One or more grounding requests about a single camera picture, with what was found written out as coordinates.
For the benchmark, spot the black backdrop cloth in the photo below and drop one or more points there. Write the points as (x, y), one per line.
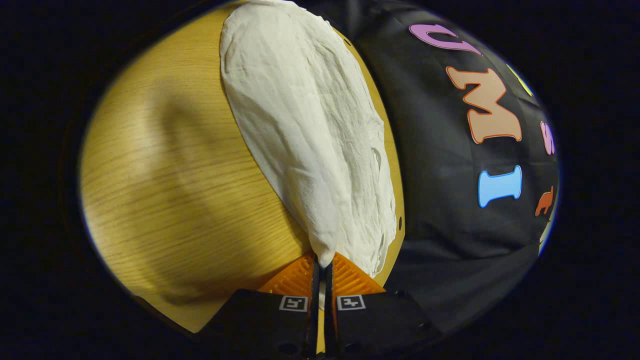
(430, 175)

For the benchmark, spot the white jeans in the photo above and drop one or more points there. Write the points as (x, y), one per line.
(310, 125)

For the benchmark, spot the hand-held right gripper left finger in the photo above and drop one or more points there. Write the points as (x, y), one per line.
(314, 300)

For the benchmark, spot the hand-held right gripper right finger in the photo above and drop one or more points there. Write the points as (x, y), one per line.
(328, 310)

